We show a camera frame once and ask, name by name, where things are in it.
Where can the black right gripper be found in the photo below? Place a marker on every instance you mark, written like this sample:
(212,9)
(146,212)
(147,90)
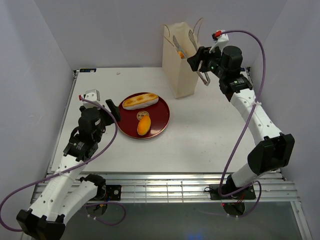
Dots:
(203,54)

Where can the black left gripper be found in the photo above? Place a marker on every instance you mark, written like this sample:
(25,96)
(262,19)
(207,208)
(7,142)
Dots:
(114,109)

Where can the fake croissant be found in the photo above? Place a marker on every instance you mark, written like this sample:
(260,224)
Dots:
(182,56)

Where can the metal tongs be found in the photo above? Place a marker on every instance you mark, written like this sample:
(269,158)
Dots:
(195,61)

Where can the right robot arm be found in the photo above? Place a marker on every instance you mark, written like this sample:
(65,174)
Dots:
(273,148)

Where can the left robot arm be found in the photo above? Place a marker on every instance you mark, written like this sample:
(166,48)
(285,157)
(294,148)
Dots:
(47,217)

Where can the beige paper bag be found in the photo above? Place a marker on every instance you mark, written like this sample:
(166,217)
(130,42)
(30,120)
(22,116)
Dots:
(182,79)

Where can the sugared orange bread roll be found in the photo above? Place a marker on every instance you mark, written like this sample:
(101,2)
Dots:
(144,125)

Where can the long toasted baguette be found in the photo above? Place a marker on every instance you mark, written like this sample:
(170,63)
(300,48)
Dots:
(140,101)

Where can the dark red round plate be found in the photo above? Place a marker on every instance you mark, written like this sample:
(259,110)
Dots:
(159,114)

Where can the left blue table label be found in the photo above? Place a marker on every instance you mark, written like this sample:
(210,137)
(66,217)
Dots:
(87,70)

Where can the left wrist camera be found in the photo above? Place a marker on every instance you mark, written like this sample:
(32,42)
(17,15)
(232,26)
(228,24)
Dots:
(91,95)

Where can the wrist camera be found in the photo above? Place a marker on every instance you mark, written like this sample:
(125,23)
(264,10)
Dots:
(91,95)
(220,39)

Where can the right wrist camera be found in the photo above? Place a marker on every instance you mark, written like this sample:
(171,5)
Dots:
(220,39)

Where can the aluminium frame rail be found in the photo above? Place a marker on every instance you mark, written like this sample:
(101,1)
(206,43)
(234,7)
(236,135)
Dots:
(189,188)

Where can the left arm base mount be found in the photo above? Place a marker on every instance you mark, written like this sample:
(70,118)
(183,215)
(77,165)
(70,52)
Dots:
(104,191)

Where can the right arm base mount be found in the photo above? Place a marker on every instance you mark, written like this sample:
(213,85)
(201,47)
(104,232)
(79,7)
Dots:
(230,192)

